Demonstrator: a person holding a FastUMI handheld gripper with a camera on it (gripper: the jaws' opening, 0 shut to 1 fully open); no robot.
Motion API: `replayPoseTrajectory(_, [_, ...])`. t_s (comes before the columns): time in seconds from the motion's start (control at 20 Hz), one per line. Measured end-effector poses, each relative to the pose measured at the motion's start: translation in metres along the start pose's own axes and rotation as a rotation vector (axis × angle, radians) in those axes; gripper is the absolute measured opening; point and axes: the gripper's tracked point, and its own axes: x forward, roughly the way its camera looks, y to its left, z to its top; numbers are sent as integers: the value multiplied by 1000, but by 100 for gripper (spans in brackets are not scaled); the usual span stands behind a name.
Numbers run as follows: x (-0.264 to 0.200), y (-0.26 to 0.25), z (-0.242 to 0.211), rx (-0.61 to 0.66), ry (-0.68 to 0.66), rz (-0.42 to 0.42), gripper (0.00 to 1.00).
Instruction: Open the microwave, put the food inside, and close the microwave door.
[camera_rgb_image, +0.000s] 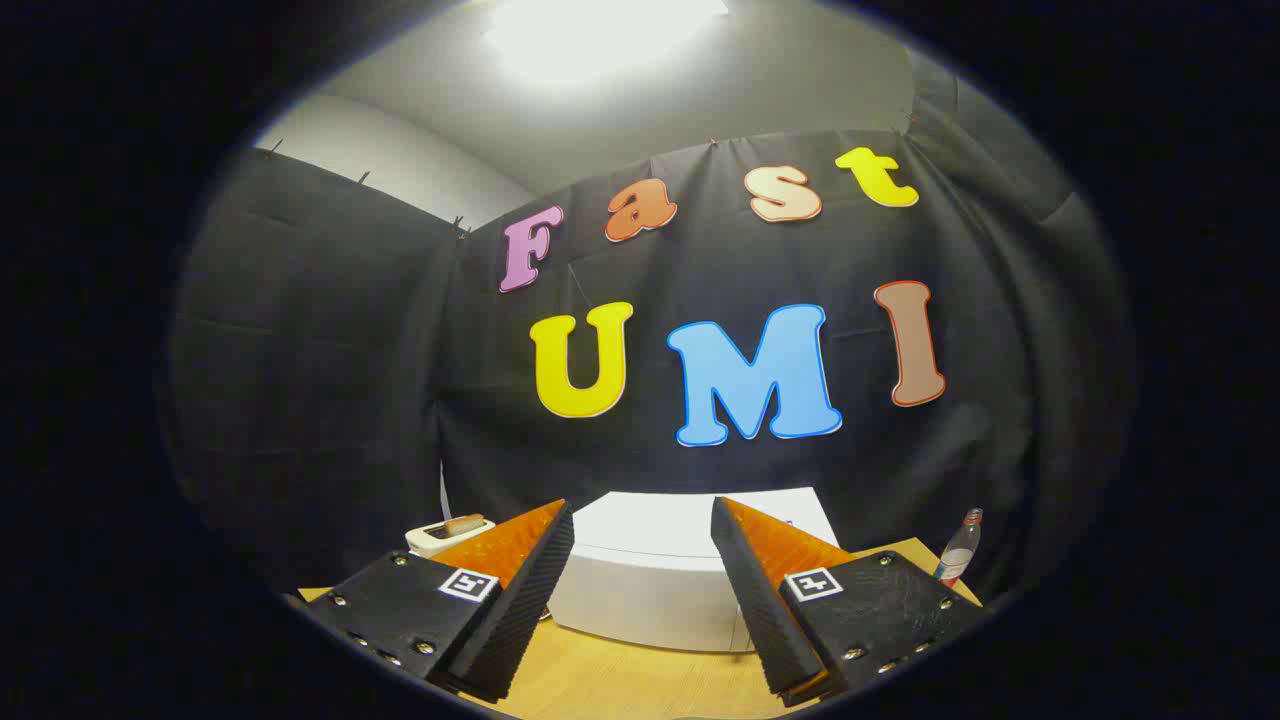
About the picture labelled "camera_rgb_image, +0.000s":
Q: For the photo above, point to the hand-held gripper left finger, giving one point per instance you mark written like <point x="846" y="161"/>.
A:
<point x="520" y="600"/>

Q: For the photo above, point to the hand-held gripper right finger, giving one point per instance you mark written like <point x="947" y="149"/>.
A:
<point x="760" y="600"/>

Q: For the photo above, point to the white microwave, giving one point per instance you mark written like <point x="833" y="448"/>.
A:
<point x="640" y="570"/>

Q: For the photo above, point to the toast slice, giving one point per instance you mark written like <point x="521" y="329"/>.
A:
<point x="465" y="524"/>

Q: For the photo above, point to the white toaster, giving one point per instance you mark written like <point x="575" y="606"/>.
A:
<point x="425" y="540"/>

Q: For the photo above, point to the clear plastic bottle red label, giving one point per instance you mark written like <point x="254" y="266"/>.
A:
<point x="958" y="555"/>

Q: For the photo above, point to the black backdrop cloth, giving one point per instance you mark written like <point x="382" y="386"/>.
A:
<point x="350" y="400"/>

